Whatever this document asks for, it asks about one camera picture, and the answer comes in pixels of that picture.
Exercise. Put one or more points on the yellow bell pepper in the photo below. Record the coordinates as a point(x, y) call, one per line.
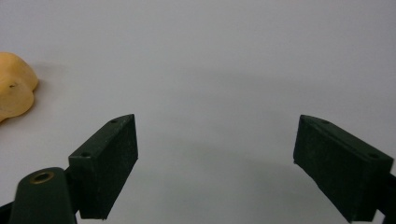
point(14, 85)

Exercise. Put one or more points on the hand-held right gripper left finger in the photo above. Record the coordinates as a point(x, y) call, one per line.
point(102, 168)

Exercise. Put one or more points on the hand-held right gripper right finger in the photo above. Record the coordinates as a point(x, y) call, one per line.
point(339, 174)

